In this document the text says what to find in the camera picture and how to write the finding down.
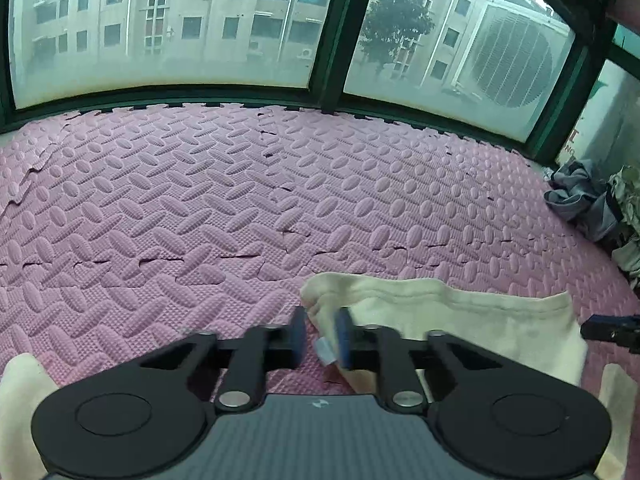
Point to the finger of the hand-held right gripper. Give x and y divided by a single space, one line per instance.
605 327

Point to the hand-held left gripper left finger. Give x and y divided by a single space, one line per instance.
298 340

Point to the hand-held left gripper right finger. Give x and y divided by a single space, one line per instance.
344 340

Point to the cream long-sleeve garment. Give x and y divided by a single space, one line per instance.
450 320

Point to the pale grey-green garment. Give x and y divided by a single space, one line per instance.
630 260

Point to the grey garment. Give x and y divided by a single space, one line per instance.
580 195

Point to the olive crumpled garment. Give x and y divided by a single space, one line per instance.
627 185

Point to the pink foam puzzle mat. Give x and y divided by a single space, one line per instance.
200 210

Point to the white louvred unit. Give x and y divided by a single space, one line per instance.
510 55

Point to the green tree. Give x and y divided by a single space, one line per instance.
395 25

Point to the beige apartment building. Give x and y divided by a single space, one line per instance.
200 10

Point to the white wall poster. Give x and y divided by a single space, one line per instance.
610 110

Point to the green window frame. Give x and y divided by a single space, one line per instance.
345 35

